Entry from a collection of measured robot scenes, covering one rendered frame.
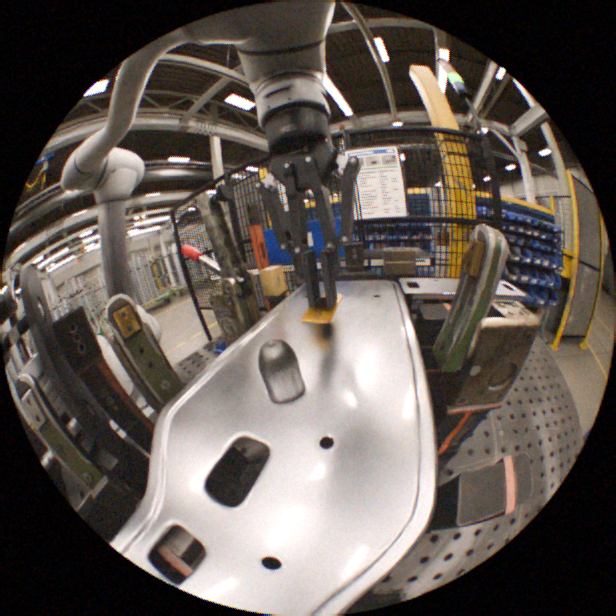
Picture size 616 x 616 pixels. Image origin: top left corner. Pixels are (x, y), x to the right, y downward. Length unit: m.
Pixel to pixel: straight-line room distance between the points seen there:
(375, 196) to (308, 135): 0.58
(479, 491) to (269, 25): 0.36
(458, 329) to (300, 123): 0.25
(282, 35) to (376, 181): 0.65
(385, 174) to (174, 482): 0.87
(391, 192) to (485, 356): 0.67
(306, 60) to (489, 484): 0.39
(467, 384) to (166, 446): 0.27
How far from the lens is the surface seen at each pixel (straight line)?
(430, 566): 0.47
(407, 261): 0.46
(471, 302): 0.17
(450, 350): 0.19
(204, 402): 0.18
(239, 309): 0.29
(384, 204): 0.76
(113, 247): 0.69
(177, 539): 0.17
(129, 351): 0.22
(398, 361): 0.18
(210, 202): 0.31
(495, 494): 0.16
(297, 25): 0.24
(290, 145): 0.24
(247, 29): 0.24
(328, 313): 0.22
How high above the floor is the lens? 1.12
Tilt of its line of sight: 23 degrees down
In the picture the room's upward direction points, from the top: 9 degrees counter-clockwise
